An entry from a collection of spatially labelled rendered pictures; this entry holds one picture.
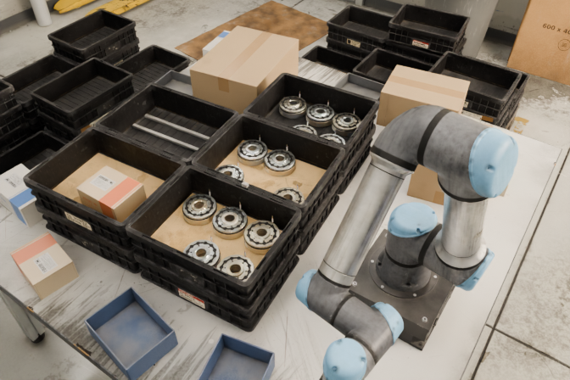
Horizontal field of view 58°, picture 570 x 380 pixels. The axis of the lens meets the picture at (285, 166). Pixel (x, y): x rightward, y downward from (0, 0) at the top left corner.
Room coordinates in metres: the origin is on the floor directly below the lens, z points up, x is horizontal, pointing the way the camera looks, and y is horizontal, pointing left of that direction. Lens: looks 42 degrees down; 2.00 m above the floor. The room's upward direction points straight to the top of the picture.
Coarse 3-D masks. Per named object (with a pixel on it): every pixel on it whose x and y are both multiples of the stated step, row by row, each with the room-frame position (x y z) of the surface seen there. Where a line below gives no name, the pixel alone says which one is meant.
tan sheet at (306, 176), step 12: (228, 156) 1.33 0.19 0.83; (252, 168) 1.27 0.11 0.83; (264, 168) 1.27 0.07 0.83; (300, 168) 1.27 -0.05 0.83; (312, 168) 1.27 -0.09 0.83; (252, 180) 1.22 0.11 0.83; (264, 180) 1.22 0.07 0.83; (276, 180) 1.22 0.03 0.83; (288, 180) 1.22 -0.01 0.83; (300, 180) 1.22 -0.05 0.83; (312, 180) 1.22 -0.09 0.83
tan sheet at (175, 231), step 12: (180, 216) 1.06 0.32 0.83; (168, 228) 1.01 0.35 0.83; (180, 228) 1.01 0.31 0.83; (192, 228) 1.01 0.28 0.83; (204, 228) 1.01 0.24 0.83; (168, 240) 0.96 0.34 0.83; (180, 240) 0.96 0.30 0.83; (192, 240) 0.96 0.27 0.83; (216, 240) 0.96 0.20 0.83; (228, 240) 0.96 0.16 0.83; (240, 240) 0.96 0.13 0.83; (228, 252) 0.92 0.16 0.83; (240, 252) 0.92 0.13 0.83
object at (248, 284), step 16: (176, 176) 1.13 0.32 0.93; (160, 192) 1.06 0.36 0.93; (256, 192) 1.06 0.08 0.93; (144, 208) 1.00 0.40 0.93; (288, 208) 1.00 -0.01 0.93; (128, 224) 0.94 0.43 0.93; (288, 224) 0.94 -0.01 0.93; (144, 240) 0.89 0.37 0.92; (176, 256) 0.83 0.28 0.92; (272, 256) 0.84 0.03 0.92; (208, 272) 0.79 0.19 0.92; (224, 272) 0.78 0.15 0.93; (256, 272) 0.78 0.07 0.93; (240, 288) 0.74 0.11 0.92
